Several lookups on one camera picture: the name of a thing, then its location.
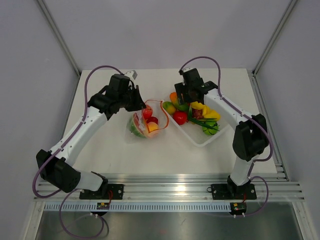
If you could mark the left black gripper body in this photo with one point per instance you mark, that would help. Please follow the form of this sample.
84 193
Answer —
130 101

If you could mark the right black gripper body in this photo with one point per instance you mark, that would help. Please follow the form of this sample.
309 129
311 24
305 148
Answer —
189 90

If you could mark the red tomato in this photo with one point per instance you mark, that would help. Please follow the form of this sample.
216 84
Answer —
147 112

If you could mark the watermelon slice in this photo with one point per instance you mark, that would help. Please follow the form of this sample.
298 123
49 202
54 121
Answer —
137 125

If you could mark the red strawberry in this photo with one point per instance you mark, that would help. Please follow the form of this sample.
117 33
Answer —
152 119

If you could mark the clear zip bag orange zipper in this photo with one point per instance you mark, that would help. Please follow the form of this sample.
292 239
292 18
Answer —
159 112

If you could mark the peach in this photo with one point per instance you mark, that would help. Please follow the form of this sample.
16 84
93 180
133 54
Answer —
152 129

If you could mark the orange green mango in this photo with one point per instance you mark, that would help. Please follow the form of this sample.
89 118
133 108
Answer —
174 100

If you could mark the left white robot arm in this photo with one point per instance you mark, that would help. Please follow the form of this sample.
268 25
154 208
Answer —
56 165

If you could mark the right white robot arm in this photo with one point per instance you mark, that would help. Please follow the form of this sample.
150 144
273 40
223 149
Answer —
250 131

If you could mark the green lime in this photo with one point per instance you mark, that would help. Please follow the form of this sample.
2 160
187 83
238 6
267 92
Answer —
169 107

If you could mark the red apple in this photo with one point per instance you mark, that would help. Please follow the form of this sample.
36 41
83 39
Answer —
180 117

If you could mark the purple grapes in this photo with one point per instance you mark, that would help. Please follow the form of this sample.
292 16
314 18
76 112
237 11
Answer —
197 114

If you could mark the green chives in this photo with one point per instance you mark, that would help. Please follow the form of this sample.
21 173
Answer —
200 122

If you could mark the white plastic basket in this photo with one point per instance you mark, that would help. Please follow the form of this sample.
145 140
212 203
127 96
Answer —
193 132

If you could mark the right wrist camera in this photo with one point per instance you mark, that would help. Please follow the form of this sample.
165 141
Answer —
183 70

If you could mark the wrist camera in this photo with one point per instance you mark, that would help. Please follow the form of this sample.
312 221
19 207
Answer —
132 74
183 70

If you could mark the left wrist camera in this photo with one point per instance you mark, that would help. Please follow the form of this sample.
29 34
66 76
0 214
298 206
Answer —
132 74

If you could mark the right frame post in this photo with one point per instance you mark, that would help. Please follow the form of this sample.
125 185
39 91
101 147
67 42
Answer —
275 35

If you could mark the frame post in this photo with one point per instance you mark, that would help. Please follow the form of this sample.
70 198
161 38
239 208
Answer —
275 35
58 35

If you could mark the aluminium rail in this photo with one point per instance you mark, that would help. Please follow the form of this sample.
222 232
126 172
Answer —
193 187

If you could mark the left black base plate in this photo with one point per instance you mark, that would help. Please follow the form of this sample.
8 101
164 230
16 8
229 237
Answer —
110 191

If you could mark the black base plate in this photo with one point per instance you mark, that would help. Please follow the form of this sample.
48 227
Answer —
223 191
110 191

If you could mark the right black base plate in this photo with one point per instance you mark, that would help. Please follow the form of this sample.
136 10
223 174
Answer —
223 191

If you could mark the left frame post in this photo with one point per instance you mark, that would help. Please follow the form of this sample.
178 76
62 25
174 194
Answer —
58 35

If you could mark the white slotted cable duct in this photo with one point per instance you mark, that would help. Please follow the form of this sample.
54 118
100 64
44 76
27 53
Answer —
81 206

